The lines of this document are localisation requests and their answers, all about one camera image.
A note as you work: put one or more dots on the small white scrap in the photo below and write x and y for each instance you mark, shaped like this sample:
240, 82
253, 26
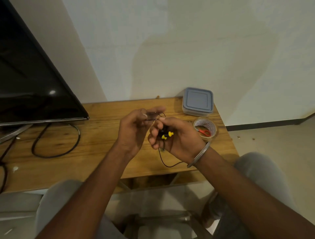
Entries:
15, 168

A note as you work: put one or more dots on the person's left forearm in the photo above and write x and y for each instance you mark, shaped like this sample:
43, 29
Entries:
83, 199

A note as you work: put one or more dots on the person's left hand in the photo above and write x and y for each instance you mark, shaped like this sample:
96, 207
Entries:
133, 133

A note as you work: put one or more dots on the silver television stand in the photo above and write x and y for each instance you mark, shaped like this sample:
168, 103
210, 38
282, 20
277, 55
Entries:
13, 134

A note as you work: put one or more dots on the person's left leg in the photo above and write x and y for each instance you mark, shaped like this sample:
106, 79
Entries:
54, 202

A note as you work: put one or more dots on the person's right hand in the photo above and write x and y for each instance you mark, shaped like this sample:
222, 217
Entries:
184, 142

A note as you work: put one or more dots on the orange scissors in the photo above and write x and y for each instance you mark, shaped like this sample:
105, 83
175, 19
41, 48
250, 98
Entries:
205, 133

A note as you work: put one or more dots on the brown packing tape roll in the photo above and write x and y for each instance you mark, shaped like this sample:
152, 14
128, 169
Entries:
212, 125

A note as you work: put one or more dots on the person's right forearm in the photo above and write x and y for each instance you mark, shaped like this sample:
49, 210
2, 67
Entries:
246, 194

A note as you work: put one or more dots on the grey lidded plastic container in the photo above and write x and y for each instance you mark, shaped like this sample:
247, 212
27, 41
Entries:
198, 101

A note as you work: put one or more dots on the person's right leg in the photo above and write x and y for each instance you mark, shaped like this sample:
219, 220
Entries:
260, 172

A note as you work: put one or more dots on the person's leg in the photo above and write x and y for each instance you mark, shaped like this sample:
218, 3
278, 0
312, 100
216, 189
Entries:
54, 202
260, 172

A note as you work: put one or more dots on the black television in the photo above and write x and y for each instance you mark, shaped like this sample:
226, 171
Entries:
32, 83

